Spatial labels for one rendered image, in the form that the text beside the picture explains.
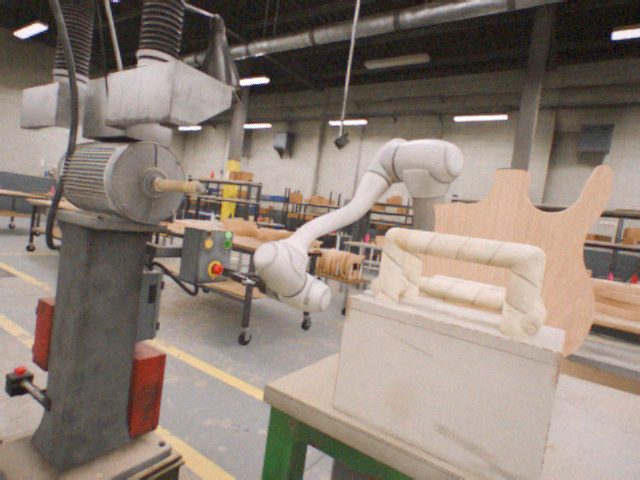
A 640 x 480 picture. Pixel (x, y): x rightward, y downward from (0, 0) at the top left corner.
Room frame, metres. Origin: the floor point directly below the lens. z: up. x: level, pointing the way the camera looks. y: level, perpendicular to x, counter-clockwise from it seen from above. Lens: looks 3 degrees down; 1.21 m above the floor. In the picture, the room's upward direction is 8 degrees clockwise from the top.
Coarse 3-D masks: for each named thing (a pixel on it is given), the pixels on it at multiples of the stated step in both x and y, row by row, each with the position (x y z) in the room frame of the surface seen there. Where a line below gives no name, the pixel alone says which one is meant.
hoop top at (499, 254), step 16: (400, 240) 0.52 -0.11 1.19; (416, 240) 0.50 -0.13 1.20; (432, 240) 0.49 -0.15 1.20; (448, 240) 0.48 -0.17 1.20; (464, 240) 0.47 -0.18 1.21; (480, 240) 0.46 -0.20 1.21; (448, 256) 0.48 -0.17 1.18; (464, 256) 0.47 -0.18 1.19; (480, 256) 0.46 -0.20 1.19; (496, 256) 0.45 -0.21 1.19; (512, 256) 0.44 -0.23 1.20; (528, 256) 0.43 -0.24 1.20
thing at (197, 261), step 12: (192, 228) 1.33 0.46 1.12; (204, 228) 1.36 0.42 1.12; (216, 228) 1.46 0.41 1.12; (192, 240) 1.33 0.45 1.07; (204, 240) 1.32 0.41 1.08; (216, 240) 1.36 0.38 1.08; (192, 252) 1.32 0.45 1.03; (204, 252) 1.32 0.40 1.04; (216, 252) 1.37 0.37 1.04; (228, 252) 1.42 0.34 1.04; (156, 264) 1.39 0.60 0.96; (180, 264) 1.35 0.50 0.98; (192, 264) 1.32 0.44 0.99; (204, 264) 1.33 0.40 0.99; (216, 264) 1.38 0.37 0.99; (228, 264) 1.43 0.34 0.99; (180, 276) 1.35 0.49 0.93; (192, 276) 1.31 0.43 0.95; (204, 276) 1.34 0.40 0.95; (216, 276) 1.38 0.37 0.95
